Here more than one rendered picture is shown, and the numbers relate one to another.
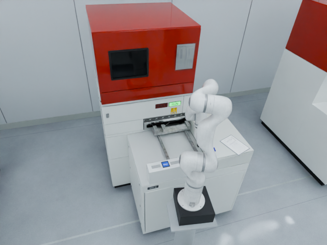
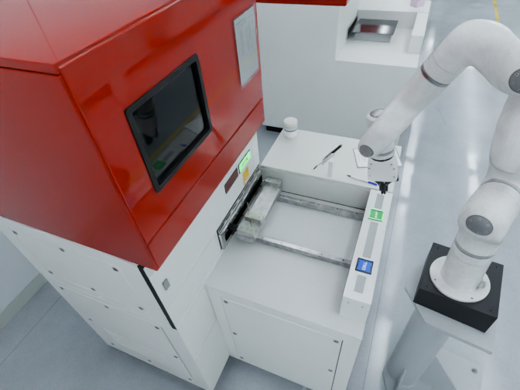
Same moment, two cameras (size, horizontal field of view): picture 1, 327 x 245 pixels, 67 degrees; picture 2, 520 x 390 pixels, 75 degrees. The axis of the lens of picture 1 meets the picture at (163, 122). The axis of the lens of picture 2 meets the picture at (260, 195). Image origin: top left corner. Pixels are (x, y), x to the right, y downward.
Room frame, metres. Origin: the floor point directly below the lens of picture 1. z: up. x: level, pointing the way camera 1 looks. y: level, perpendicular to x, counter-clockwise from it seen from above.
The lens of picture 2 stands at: (1.05, 0.69, 2.02)
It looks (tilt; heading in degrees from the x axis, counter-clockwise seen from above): 44 degrees down; 315
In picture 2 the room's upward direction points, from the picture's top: 6 degrees counter-clockwise
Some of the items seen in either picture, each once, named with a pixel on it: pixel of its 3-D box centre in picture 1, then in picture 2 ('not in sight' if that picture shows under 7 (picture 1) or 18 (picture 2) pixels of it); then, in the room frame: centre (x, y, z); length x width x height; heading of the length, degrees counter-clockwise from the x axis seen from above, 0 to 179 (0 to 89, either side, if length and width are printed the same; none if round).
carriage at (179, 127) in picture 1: (171, 129); (261, 210); (1.82, -0.08, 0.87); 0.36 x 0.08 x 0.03; 109
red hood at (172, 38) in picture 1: (139, 49); (111, 90); (2.14, 0.25, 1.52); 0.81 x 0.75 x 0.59; 109
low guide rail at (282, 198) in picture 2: (191, 142); (309, 204); (1.68, -0.27, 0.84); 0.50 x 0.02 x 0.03; 19
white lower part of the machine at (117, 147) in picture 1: (140, 138); (182, 274); (2.16, 0.26, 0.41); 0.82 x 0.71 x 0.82; 109
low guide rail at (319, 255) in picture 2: (163, 147); (291, 248); (1.60, -0.01, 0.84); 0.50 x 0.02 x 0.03; 19
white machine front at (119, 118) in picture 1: (147, 113); (217, 214); (1.84, 0.15, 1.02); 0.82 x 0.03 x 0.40; 109
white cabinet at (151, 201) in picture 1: (181, 177); (311, 269); (1.62, -0.21, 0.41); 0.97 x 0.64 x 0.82; 109
